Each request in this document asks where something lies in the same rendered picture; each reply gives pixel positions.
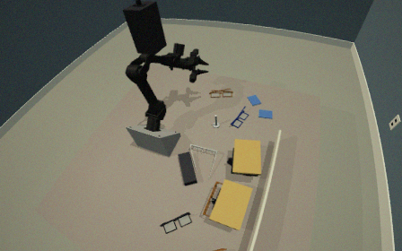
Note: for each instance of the blue flat rectangular pad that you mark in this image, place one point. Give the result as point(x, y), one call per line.
point(254, 100)
point(265, 114)

